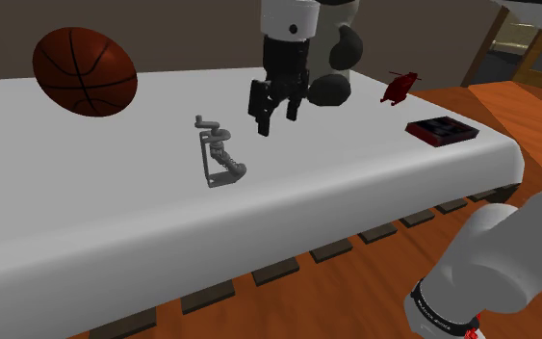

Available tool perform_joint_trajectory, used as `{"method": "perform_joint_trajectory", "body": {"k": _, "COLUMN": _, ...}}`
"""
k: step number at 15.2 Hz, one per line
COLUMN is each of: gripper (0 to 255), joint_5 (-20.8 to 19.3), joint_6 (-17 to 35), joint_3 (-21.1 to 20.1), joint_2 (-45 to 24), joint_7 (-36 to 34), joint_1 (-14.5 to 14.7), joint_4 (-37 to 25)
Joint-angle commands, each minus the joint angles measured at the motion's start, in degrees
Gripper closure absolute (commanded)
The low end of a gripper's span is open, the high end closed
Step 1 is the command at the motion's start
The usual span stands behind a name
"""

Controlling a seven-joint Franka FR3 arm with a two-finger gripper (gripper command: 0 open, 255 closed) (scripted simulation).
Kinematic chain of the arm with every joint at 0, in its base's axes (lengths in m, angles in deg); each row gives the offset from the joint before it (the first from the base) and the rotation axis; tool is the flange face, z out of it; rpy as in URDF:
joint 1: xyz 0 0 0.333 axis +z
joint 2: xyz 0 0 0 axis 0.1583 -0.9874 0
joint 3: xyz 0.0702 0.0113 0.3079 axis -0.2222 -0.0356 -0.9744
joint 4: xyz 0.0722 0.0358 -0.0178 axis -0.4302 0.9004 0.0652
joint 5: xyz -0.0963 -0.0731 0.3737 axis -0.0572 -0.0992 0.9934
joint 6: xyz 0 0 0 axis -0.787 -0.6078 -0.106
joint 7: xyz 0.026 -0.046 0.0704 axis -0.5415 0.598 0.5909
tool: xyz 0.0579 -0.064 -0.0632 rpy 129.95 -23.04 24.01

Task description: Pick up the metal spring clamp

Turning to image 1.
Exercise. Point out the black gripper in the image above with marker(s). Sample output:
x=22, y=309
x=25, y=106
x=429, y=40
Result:
x=285, y=61

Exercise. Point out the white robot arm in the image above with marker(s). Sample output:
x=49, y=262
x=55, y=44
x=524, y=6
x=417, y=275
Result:
x=510, y=263

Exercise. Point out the grey metal corkscrew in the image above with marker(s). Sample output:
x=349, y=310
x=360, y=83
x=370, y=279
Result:
x=218, y=149

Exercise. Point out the red toy helicopter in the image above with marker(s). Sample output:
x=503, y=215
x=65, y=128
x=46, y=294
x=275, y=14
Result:
x=399, y=88

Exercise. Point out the dark red flat box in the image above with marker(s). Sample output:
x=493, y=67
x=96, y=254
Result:
x=442, y=131

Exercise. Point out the orange basketball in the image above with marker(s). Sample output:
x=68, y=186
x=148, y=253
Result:
x=82, y=70

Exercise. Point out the white bed with dark slats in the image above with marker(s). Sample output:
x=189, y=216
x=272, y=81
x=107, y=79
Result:
x=87, y=202

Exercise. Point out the wooden framed glass door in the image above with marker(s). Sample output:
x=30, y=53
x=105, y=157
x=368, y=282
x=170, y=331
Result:
x=540, y=61

